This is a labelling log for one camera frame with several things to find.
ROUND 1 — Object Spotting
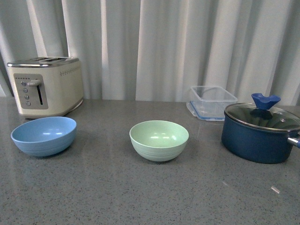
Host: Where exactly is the clear plastic storage container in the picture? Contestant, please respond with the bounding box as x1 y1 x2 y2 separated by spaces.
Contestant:
186 86 238 121

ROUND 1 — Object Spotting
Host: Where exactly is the blue bowl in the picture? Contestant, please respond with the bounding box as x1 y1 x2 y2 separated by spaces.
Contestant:
11 116 77 157

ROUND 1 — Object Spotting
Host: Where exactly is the dark blue cooking pot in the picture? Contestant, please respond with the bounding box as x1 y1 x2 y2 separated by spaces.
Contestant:
221 114 300 164

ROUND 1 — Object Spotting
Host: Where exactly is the white curtain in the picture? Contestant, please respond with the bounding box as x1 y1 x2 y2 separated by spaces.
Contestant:
0 0 300 105

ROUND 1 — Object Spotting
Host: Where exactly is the glass pot lid blue knob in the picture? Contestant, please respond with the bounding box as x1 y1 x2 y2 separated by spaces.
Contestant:
225 93 300 132

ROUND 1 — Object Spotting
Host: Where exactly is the green bowl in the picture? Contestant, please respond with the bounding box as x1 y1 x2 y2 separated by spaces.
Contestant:
129 120 189 162

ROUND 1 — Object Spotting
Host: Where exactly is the cream two-slot toaster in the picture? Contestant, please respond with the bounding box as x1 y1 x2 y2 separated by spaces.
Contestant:
7 57 83 119

